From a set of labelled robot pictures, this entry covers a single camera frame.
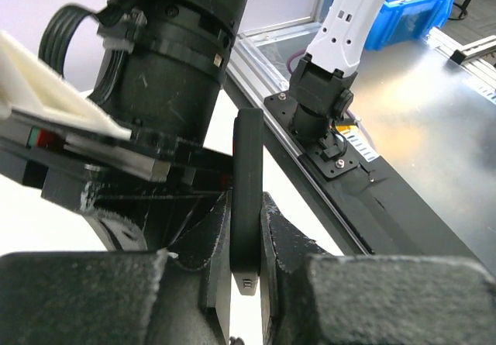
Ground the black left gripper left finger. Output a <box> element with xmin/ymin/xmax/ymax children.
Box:
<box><xmin>1</xmin><ymin>192</ymin><xmax>231</xmax><ymax>344</ymax></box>

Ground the blue plastic bin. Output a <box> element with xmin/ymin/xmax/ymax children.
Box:
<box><xmin>364</xmin><ymin>0</ymin><xmax>455</xmax><ymax>51</ymax></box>

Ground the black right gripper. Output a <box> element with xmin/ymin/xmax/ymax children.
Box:
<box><xmin>1</xmin><ymin>119</ymin><xmax>233</xmax><ymax>250</ymax></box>

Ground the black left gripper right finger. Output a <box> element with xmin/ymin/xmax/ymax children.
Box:
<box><xmin>260</xmin><ymin>195</ymin><xmax>495</xmax><ymax>344</ymax></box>

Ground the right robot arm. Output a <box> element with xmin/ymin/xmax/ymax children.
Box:
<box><xmin>1</xmin><ymin>0</ymin><xmax>247</xmax><ymax>250</ymax></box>

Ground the aluminium front rail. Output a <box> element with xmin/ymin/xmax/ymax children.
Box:
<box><xmin>226</xmin><ymin>21</ymin><xmax>368</xmax><ymax>255</ymax></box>

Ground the black smartphone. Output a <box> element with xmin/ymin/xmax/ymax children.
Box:
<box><xmin>229</xmin><ymin>108</ymin><xmax>264</xmax><ymax>296</ymax></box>

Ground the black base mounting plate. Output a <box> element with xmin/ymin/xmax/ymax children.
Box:
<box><xmin>224</xmin><ymin>77</ymin><xmax>496</xmax><ymax>263</ymax></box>

